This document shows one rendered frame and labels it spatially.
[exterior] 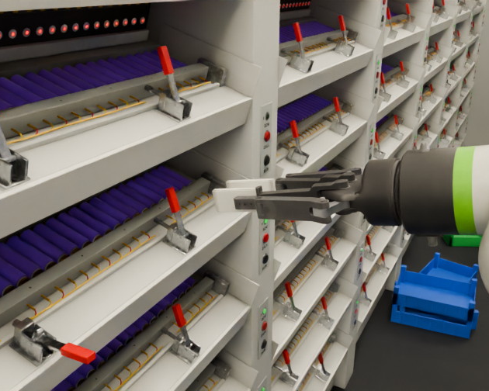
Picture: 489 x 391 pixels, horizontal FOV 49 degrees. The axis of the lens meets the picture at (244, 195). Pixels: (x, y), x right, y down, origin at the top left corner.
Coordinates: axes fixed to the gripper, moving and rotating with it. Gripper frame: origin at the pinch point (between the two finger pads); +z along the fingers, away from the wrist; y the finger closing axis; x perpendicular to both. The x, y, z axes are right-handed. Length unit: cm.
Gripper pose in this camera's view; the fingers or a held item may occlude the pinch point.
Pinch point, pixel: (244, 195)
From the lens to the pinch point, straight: 69.8
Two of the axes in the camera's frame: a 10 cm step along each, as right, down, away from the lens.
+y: 4.7, -3.3, 8.2
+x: -1.8, -9.4, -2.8
